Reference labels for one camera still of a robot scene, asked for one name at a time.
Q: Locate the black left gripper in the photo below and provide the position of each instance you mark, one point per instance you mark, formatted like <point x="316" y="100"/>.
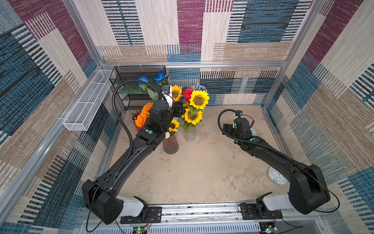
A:
<point x="178" y="110"/>

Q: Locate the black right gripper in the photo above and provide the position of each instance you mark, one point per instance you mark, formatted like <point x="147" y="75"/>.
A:
<point x="228" y="128"/>

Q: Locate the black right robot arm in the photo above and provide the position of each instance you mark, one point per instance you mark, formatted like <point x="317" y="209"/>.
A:
<point x="307" y="190"/>

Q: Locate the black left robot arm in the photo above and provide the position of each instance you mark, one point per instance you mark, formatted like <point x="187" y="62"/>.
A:
<point x="100" y="196"/>

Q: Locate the clear glass vase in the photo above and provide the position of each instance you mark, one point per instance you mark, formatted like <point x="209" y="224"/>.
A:
<point x="190" y="133"/>

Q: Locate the red rose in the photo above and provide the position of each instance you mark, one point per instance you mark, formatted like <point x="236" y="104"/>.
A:
<point x="187" y="94"/>

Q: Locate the grey blue rose bunch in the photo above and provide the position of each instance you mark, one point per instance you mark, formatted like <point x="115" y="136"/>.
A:
<point x="199" y="87"/>

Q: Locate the right blue rose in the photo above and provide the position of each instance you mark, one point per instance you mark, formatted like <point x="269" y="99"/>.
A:
<point x="160" y="76"/>

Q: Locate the orange marigold bunch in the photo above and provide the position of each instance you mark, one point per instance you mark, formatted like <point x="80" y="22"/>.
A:
<point x="144" y="114"/>

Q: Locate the left blue rose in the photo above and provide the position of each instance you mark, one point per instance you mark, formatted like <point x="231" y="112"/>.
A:
<point x="144" y="79"/>

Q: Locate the white round clock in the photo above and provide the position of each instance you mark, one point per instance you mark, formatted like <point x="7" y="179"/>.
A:
<point x="276" y="177"/>

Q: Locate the black wire mesh shelf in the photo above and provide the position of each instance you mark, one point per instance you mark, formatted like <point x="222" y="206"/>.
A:
<point x="131" y="94"/>

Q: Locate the white wire mesh tray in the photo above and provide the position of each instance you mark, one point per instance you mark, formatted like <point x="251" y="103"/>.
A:
<point x="84" y="111"/>

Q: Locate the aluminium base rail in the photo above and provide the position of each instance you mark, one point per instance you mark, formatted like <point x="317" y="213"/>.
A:
<point x="225" y="218"/>

